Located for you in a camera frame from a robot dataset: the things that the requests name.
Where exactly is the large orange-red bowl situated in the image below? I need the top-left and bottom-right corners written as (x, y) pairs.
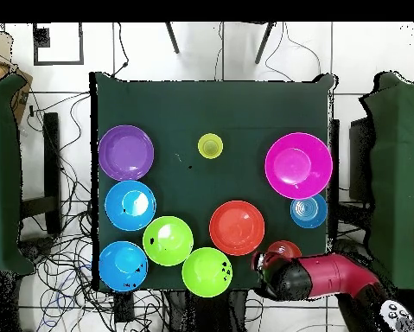
top-left (208, 200), bottom-right (265, 258)

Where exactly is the long black bar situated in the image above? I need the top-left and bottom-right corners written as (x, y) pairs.
top-left (42, 112), bottom-right (62, 236)

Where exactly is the large blue bowl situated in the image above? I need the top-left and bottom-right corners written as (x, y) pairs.
top-left (104, 180), bottom-right (157, 232)
top-left (98, 240), bottom-right (150, 293)

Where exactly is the dark green tablecloth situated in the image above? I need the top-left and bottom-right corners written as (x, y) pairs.
top-left (89, 71), bottom-right (337, 291)

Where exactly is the green bowl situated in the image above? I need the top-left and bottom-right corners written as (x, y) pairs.
top-left (142, 215), bottom-right (194, 267)
top-left (181, 246), bottom-right (233, 298)

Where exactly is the purple bowl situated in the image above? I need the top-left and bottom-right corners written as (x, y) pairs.
top-left (98, 124), bottom-right (156, 182)

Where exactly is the black stand with knob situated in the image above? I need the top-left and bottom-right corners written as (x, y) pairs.
top-left (17, 236), bottom-right (57, 265)

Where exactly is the black tripod leg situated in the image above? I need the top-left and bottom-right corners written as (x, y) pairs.
top-left (254, 22), bottom-right (276, 65)
top-left (164, 22), bottom-right (181, 54)

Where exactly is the small orange bowl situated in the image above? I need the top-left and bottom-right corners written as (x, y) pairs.
top-left (265, 239), bottom-right (303, 259)

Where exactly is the small blue bowl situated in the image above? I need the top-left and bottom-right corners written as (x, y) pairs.
top-left (290, 193), bottom-right (328, 230)

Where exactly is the large pink bowl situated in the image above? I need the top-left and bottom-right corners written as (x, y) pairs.
top-left (264, 131), bottom-right (334, 201)

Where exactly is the black box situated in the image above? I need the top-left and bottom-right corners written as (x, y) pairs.
top-left (347, 117), bottom-right (373, 205)

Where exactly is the green covered side table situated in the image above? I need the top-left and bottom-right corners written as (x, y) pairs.
top-left (360, 71), bottom-right (414, 291)
top-left (0, 73), bottom-right (35, 276)

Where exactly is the yellow plastic cup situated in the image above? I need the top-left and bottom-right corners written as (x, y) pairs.
top-left (197, 132), bottom-right (224, 160)

